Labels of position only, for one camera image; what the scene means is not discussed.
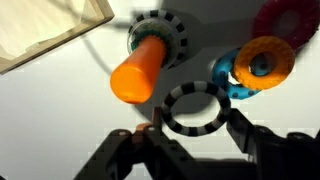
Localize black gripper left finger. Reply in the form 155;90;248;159
73;107;200;180

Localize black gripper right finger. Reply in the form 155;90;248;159
227;108;320;180

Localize black white striped ring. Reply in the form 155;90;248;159
161;80;232;137

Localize orange stacking pole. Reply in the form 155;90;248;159
110;36;166;104

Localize black white striped base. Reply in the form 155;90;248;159
127;10;188;69

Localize wooden tray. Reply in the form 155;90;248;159
0;0;114;74

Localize yellow bumpy ring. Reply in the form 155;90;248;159
232;35;296;91

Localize blue dotted ring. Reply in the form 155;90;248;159
211;48;272;101

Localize green teal stacked ring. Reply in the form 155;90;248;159
130;20;176;68

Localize red textured ring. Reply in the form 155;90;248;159
252;0;320;52

